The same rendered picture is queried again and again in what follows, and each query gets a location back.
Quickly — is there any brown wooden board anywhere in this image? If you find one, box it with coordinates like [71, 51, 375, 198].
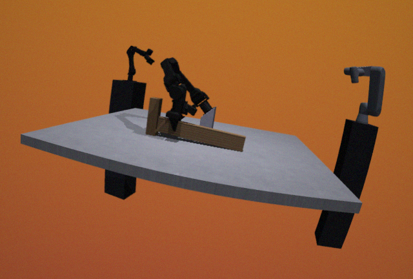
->
[156, 116, 246, 152]

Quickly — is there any dark brown wooden post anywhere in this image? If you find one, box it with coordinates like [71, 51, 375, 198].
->
[146, 97, 163, 136]

